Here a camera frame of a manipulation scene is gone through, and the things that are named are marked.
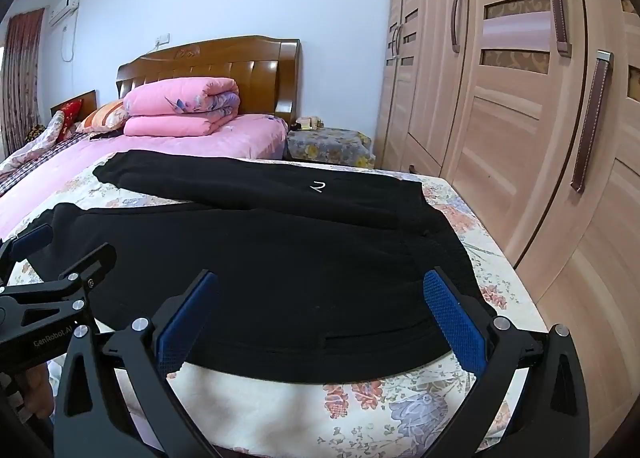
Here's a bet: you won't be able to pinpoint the folded pink quilt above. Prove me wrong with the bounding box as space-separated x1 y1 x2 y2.
124 77 241 137

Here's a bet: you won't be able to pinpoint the pink bed sheet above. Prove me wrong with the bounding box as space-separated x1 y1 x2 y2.
1 114 288 238

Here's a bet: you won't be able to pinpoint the red brown curtain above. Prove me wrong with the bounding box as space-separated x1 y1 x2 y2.
1 8 44 156

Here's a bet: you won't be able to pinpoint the floral covered nightstand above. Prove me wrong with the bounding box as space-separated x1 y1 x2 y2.
286 128 375 169

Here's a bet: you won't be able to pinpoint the white wall socket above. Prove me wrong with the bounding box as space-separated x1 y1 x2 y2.
155 33 170 46

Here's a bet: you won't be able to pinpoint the white air conditioner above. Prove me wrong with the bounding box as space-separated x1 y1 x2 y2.
48 0 80 27

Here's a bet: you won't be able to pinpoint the orange patterned pillow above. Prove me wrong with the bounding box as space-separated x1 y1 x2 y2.
76 100 129 134

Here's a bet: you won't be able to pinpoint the wooden headboard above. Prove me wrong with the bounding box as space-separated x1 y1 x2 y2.
116 36 302 124

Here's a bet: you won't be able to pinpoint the pink floral duvet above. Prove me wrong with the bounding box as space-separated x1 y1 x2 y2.
0 110 64 182

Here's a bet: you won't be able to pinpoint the red pillow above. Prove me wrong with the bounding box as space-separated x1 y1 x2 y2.
58 98 82 142

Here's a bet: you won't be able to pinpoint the black pants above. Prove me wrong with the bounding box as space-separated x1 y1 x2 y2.
29 150 480 383

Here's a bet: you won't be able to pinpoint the wooden wardrobe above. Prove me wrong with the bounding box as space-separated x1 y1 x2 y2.
374 0 639 450

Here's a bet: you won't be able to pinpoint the floral cream blanket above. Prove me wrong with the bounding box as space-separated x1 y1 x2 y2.
1 155 546 457

